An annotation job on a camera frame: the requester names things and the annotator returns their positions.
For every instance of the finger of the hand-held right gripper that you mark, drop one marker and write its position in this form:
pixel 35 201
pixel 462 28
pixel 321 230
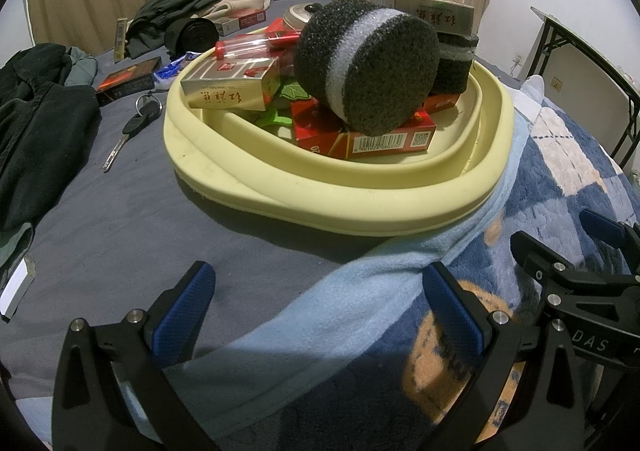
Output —
pixel 605 229
pixel 532 251

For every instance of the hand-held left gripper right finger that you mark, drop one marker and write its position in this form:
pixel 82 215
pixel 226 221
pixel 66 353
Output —
pixel 452 311

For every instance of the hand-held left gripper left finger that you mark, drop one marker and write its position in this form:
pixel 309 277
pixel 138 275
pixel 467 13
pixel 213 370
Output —
pixel 185 306

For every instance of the yellow plastic basin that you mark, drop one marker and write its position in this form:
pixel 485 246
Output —
pixel 325 201

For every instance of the glossy red box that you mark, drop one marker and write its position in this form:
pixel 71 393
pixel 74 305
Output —
pixel 442 103
pixel 390 143

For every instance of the black grey-striped foam cylinder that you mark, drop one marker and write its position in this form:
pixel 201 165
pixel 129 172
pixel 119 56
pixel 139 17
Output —
pixel 452 68

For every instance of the gold cigarette box front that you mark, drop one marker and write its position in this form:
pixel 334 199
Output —
pixel 230 83

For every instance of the black white-striped foam cylinder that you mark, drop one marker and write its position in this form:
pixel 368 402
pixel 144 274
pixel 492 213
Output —
pixel 380 76

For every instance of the clear tube with red caps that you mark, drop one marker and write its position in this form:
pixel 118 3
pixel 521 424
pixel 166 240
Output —
pixel 245 47

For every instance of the small red box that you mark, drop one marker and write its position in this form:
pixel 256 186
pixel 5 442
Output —
pixel 280 31

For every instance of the small round jar black knob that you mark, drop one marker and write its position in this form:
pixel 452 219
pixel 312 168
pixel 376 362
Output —
pixel 299 15

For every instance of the blue checked blanket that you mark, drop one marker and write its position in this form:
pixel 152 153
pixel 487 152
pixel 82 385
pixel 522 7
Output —
pixel 550 171

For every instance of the grey bed sheet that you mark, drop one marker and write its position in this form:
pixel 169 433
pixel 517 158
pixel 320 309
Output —
pixel 125 231

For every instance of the white grey box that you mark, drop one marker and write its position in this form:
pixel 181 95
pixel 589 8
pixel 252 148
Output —
pixel 17 287

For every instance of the black folding table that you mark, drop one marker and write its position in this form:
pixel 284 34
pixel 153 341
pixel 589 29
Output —
pixel 590 38

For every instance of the black jacket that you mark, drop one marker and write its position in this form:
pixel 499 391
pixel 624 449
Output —
pixel 35 131

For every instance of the black red box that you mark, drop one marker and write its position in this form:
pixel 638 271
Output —
pixel 127 80

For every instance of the blue white wrapper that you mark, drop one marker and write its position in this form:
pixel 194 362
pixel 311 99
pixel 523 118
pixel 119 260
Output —
pixel 172 68

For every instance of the grey green cloth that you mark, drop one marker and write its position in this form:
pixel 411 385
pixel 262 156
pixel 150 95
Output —
pixel 80 68

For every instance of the black round container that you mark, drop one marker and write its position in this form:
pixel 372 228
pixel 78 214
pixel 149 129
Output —
pixel 192 36

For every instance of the narrow gold box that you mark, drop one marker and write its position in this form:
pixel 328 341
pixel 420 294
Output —
pixel 120 38

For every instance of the dark green garment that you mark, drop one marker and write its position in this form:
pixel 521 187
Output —
pixel 170 6

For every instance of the yellow wall socket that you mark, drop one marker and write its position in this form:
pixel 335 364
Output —
pixel 556 82

